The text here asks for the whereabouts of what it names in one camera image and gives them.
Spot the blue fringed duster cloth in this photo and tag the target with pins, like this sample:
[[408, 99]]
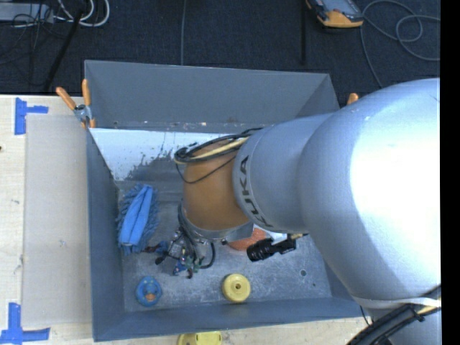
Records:
[[136, 216]]

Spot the blue round duck toy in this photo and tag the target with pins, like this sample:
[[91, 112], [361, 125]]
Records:
[[148, 291]]

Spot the yellow flat plastic piece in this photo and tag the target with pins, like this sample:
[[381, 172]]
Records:
[[199, 338]]

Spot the grey metal bin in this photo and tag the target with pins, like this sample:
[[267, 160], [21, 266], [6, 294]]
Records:
[[201, 95]]

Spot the yellow round disc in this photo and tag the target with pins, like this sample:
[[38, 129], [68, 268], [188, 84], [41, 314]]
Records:
[[235, 288]]

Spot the black cylinder on white bracket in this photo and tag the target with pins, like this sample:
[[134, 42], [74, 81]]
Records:
[[262, 251]]

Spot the orange textured ball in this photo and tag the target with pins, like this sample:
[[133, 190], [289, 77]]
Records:
[[248, 243]]

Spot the pale flat board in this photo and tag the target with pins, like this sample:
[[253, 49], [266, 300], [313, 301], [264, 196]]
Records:
[[54, 210]]

